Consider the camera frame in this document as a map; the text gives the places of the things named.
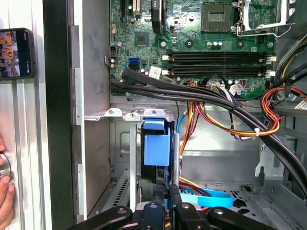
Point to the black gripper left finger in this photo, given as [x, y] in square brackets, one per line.
[151, 215]

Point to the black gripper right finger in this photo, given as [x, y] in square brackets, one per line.
[189, 218]

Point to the hard disk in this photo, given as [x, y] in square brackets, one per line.
[156, 151]

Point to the round silver tool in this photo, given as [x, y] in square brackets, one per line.
[4, 165]

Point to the silver disk bay cage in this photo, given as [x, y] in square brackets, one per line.
[133, 155]

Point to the person's hand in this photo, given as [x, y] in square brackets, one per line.
[6, 201]

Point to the silver optical drive cage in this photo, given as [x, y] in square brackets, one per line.
[275, 191]

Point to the black PC case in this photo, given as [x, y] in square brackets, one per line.
[57, 119]

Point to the black RAM slot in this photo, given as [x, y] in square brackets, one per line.
[216, 70]
[216, 57]

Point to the green motherboard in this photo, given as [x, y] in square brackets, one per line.
[187, 31]

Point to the thin metal locking lever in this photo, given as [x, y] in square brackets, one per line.
[256, 35]

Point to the black graphics card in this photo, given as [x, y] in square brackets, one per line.
[157, 16]

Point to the CPU socket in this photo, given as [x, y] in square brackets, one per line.
[216, 16]

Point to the metal socket cover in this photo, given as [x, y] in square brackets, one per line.
[263, 27]

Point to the black expansion slot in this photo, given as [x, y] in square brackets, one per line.
[123, 12]

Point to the white expansion slot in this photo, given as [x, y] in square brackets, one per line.
[137, 7]

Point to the black smartphone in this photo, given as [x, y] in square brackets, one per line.
[14, 52]

